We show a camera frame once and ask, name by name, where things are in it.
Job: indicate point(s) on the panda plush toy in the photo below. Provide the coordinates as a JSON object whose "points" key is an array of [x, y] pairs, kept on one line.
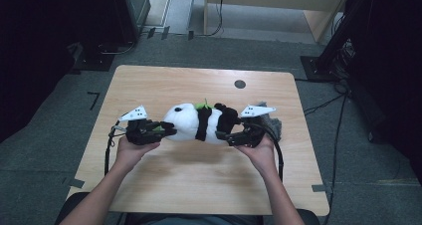
{"points": [[189, 122]]}

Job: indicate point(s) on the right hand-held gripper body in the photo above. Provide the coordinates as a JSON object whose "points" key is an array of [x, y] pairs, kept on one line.
{"points": [[250, 133]]}

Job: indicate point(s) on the black angled floor tape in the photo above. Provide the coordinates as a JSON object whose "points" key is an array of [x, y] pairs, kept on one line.
{"points": [[94, 99]]}

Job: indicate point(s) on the dark round table grommet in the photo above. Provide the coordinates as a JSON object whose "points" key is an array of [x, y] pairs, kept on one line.
{"points": [[239, 84]]}

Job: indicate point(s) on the gray tape strip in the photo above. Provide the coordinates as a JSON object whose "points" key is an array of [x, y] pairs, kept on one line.
{"points": [[319, 187], [74, 182]]}

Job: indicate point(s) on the person's dark clothing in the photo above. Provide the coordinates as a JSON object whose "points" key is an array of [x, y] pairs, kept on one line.
{"points": [[199, 220]]}

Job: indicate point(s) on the person's left hand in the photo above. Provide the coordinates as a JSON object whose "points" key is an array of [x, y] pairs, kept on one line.
{"points": [[132, 152]]}

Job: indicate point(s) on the black cabinet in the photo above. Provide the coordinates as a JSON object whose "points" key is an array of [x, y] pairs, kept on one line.
{"points": [[131, 12]]}

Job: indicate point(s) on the person's right hand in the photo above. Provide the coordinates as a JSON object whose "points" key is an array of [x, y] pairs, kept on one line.
{"points": [[258, 155]]}

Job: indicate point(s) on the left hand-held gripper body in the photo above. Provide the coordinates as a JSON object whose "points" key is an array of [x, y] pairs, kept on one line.
{"points": [[142, 132]]}

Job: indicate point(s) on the black metal stand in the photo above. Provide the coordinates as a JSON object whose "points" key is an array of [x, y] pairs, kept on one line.
{"points": [[328, 52]]}

